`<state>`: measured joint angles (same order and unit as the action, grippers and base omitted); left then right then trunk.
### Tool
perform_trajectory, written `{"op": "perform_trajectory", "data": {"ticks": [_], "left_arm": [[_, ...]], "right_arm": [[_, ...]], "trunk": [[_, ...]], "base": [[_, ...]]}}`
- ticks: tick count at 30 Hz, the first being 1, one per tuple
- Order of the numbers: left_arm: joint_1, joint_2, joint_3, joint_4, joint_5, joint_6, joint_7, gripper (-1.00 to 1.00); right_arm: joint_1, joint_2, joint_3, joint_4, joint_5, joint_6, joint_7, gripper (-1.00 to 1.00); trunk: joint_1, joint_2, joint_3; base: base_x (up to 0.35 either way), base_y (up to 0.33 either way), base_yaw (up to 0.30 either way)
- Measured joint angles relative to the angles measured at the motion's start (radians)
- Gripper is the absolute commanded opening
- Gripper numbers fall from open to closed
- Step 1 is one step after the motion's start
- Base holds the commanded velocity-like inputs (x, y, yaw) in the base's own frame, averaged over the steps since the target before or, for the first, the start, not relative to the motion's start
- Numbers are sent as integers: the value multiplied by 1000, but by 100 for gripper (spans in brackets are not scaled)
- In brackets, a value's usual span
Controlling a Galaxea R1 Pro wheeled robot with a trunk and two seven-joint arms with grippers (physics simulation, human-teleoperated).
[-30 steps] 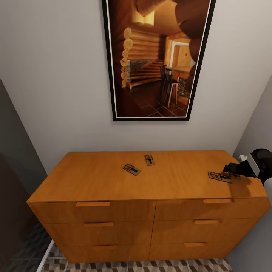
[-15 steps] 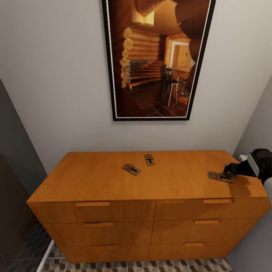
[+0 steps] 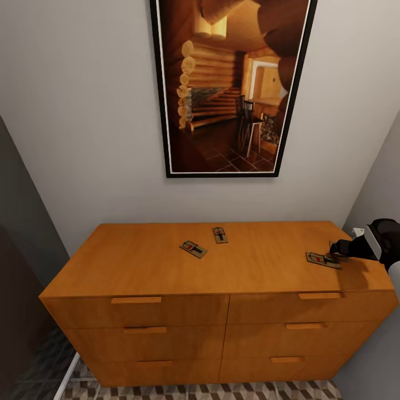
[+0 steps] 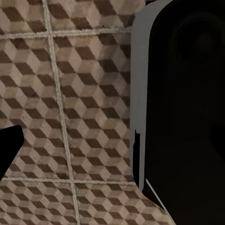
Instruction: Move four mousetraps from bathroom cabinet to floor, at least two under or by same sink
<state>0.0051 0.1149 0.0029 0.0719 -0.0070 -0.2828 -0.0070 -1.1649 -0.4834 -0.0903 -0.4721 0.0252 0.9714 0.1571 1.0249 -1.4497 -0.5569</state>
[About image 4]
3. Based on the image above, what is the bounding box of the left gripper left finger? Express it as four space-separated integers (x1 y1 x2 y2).
0 125 24 180

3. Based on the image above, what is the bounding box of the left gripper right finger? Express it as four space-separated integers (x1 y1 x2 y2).
210 124 225 162

